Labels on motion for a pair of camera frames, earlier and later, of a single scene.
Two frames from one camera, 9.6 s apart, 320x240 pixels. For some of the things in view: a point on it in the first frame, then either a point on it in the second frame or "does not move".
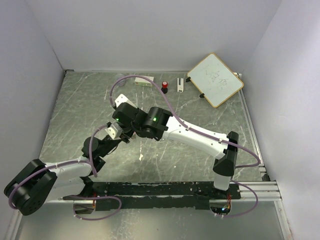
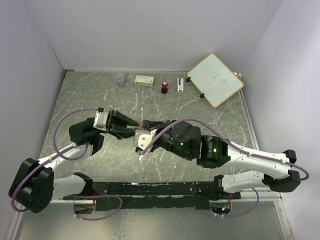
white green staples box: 141,81 does not move
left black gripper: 124,138 to 117,124
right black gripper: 137,108 to 156,124
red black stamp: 164,87 does not move
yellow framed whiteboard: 215,79 does not move
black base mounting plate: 107,196 does not move
